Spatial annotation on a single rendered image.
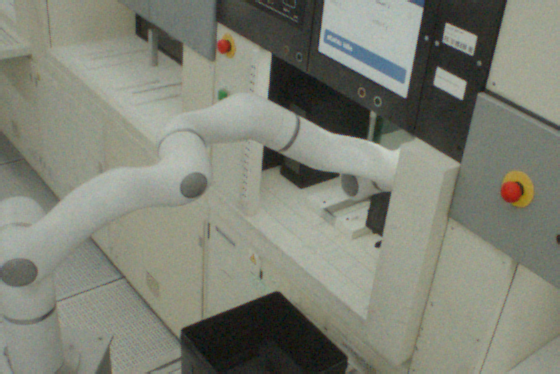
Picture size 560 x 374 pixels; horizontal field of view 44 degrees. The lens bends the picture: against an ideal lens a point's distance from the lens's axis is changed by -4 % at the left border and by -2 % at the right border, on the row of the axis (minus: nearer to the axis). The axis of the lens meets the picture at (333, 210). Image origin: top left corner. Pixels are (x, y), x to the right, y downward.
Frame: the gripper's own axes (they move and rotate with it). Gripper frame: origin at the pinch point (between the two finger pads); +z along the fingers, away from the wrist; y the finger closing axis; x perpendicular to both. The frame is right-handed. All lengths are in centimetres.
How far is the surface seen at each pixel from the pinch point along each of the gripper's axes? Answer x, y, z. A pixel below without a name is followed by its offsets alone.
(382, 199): -14.2, -6.4, -11.8
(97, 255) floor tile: -122, -151, -31
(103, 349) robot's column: -46, -23, -84
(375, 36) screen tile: 35.1, -1.0, -30.1
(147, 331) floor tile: -122, -95, -35
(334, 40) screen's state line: 29.8, -13.1, -30.2
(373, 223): -22.1, -7.3, -12.5
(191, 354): -31, 1, -74
